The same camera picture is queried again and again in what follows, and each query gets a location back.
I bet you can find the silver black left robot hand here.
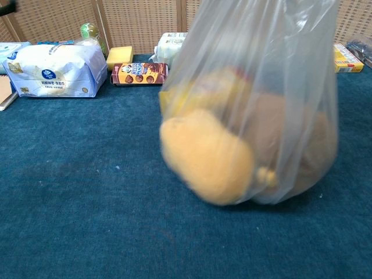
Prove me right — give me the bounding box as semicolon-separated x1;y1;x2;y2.
0;0;18;17

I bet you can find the clear plastic shopping bag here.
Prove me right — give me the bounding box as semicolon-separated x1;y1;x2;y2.
158;0;341;208

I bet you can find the light blue wet wipes pack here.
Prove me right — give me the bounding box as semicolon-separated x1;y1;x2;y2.
0;41;31;75

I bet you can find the rattan folding screen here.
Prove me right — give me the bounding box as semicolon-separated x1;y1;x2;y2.
0;0;372;56

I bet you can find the blue cookie package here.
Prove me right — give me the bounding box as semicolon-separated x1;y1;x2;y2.
36;40;78;47

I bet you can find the white blue tissue pack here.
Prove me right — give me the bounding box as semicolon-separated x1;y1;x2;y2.
2;43;108;98

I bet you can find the brown spiral notebook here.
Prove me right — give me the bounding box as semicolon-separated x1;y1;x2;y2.
0;74;19;112

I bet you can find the green round bottle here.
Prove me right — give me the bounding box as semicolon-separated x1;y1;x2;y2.
80;23;109;56

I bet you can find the yellow sponge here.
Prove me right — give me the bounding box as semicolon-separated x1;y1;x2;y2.
105;46;134;71

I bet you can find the brown panda cookie box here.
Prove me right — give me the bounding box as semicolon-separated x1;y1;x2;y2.
110;62;170;87

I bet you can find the long white printed pack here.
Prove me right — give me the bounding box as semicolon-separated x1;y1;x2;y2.
152;32;188;67

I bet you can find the teal table cloth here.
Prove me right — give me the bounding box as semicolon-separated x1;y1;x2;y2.
0;53;372;279

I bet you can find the yellow snack package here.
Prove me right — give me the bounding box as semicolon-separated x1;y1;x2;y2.
159;66;251;117

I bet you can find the light orange plush toy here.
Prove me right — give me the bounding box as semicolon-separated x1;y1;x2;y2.
159;108;256;206

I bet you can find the brown plush toy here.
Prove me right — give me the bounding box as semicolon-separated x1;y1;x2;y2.
246;92;339;202

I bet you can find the yellow rectangular box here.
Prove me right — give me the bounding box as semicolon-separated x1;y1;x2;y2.
333;43;365;74

